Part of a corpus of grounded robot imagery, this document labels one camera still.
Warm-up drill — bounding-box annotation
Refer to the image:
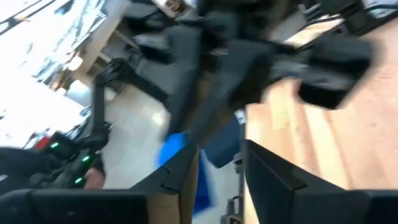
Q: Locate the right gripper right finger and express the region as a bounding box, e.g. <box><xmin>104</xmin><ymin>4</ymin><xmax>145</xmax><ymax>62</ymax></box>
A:
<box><xmin>243</xmin><ymin>139</ymin><xmax>398</xmax><ymax>224</ymax></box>

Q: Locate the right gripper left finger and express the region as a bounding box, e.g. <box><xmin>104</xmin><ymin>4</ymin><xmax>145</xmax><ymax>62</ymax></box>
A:
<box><xmin>0</xmin><ymin>142</ymin><xmax>200</xmax><ymax>224</ymax></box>

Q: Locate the dark blue toy brick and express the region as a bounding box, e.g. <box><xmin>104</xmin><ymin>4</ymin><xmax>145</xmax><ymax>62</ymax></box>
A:
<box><xmin>203</xmin><ymin>117</ymin><xmax>247</xmax><ymax>169</ymax></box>

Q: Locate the person's hand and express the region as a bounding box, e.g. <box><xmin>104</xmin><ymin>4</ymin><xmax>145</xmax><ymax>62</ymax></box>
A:
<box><xmin>83</xmin><ymin>167</ymin><xmax>106</xmax><ymax>189</ymax></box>

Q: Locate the bright blue object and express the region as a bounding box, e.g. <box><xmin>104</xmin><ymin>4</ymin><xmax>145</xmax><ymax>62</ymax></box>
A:
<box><xmin>157</xmin><ymin>133</ymin><xmax>219</xmax><ymax>216</ymax></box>

